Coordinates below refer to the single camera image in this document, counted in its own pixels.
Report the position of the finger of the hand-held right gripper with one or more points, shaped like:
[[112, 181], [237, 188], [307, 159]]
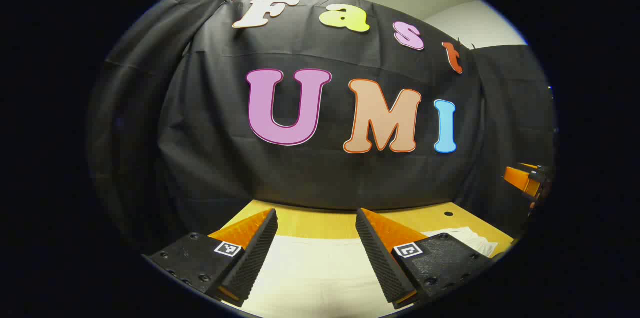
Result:
[[520, 180]]

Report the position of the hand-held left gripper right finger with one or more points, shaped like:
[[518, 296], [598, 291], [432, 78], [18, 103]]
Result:
[[382, 263]]

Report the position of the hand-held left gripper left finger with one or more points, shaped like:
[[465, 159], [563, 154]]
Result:
[[250, 263]]

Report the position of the white jeans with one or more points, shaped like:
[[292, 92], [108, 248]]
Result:
[[315, 278]]

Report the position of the black backdrop cloth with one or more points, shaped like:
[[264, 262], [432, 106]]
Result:
[[225, 157]]

